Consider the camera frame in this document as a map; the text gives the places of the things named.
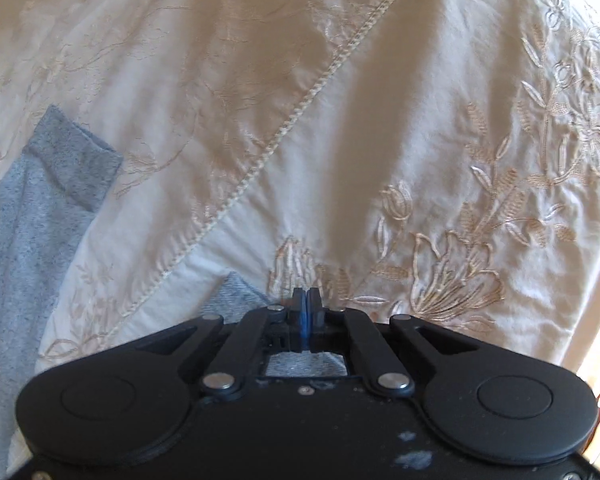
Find grey speckled knit pants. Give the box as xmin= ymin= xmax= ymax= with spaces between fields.
xmin=0 ymin=103 xmax=349 ymax=480

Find cream embroidered bedspread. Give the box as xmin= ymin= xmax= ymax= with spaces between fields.
xmin=0 ymin=0 xmax=600 ymax=470

